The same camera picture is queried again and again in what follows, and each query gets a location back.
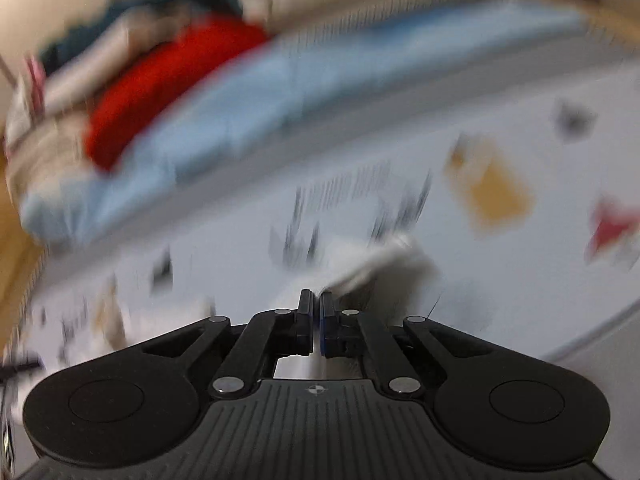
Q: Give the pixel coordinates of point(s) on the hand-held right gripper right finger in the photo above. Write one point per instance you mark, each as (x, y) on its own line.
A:
(327, 325)

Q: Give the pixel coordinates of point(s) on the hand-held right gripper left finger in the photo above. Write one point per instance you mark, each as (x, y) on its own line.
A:
(305, 322)

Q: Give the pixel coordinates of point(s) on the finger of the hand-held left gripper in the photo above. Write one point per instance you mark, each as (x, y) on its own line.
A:
(20, 367)

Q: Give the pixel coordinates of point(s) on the white small garment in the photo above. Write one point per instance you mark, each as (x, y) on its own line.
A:
(390, 262)

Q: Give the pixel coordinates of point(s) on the light blue cloth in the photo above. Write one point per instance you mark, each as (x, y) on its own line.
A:
(225, 125)

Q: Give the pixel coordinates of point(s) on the beige knit cloth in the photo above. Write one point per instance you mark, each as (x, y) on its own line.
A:
(55, 155)

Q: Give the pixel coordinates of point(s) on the red knit garment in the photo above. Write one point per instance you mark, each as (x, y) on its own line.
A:
(165, 90)

